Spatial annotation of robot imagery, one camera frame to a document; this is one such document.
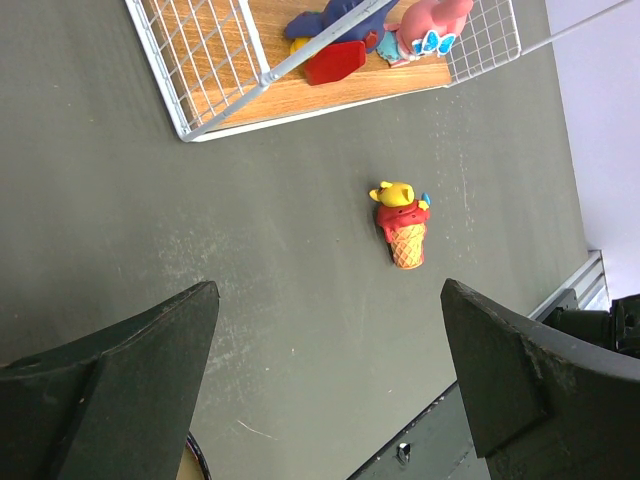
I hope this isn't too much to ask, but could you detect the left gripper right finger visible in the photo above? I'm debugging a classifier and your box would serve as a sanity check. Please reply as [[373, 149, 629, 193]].
[[441, 279, 639, 479]]

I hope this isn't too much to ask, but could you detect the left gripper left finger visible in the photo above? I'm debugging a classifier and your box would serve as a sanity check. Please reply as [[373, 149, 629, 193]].
[[1, 281, 220, 479]]

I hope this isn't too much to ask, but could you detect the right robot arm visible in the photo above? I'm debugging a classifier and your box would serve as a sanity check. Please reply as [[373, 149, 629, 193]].
[[542, 295, 639, 359]]

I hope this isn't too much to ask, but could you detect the pink melody toy on shelf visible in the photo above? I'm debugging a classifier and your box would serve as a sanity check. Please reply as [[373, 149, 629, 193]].
[[376, 0, 474, 68]]

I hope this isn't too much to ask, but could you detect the blue stitch toy figure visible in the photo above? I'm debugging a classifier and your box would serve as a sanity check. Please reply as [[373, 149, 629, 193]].
[[284, 1, 397, 86]]

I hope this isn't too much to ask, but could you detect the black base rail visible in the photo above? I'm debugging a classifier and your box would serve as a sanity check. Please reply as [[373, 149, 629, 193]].
[[350, 383, 490, 480]]

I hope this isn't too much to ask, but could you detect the white wire wooden shelf rack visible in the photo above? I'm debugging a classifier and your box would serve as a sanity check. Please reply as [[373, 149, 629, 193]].
[[124, 0, 636, 144]]

